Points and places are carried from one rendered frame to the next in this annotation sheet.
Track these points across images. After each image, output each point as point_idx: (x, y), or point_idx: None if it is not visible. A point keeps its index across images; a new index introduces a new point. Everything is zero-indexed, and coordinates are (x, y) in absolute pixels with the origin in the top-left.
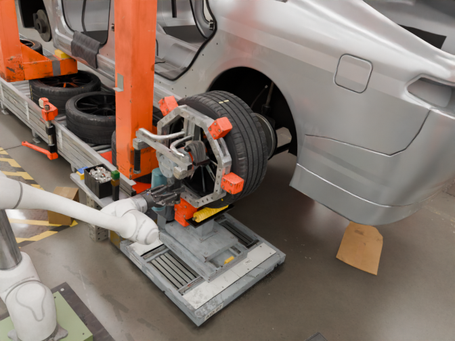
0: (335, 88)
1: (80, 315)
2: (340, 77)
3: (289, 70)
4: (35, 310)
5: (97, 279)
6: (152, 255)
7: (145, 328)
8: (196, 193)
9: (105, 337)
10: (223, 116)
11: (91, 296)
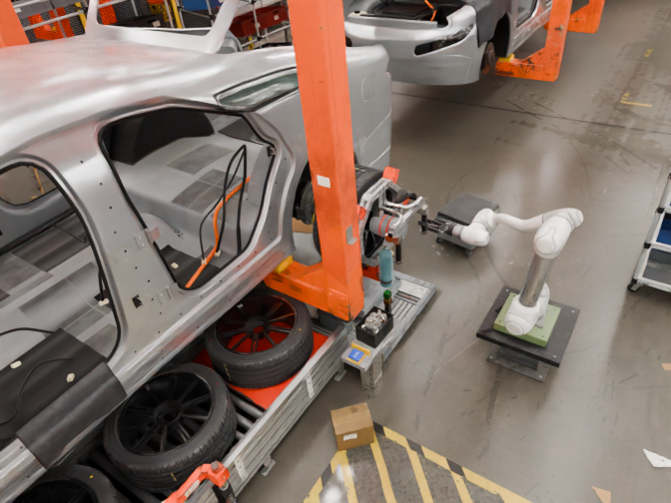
0: (364, 104)
1: (496, 311)
2: (364, 95)
3: None
4: None
5: (425, 363)
6: None
7: (452, 317)
8: (379, 247)
9: (502, 293)
10: (378, 170)
11: (444, 360)
